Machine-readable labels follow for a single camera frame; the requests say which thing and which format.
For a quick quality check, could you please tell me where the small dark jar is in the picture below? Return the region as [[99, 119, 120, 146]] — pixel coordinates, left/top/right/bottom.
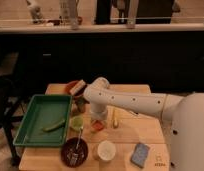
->
[[76, 101, 86, 113]]

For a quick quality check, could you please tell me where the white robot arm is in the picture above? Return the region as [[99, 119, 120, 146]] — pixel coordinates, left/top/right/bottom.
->
[[84, 77, 204, 171]]

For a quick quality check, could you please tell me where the yellow handled spoon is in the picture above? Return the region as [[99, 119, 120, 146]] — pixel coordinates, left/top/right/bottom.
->
[[112, 108, 119, 129]]

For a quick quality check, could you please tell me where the green plastic tray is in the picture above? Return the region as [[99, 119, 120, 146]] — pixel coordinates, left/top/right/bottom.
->
[[13, 94, 72, 147]]

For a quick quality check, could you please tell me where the orange red bowl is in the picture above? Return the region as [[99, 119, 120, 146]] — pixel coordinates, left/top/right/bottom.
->
[[65, 80, 86, 98]]

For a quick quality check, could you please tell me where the blue sponge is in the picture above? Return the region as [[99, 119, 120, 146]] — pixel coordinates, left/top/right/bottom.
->
[[130, 143, 150, 168]]

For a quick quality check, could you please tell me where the metal fork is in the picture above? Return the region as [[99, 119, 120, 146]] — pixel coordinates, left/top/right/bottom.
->
[[70, 126, 84, 166]]

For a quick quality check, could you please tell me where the dark brown bowl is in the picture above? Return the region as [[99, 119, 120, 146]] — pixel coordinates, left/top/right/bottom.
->
[[60, 137, 88, 168]]

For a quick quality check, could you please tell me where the small green cup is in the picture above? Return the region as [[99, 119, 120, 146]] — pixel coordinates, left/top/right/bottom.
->
[[70, 116, 83, 131]]

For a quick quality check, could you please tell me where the white cup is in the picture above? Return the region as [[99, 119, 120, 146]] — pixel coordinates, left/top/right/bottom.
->
[[96, 140, 116, 162]]

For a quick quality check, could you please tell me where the black chair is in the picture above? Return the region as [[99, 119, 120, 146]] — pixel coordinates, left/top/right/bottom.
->
[[0, 53, 23, 166]]

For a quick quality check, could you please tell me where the beige scrub brush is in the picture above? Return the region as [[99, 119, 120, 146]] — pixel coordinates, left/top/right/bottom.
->
[[70, 80, 86, 95]]

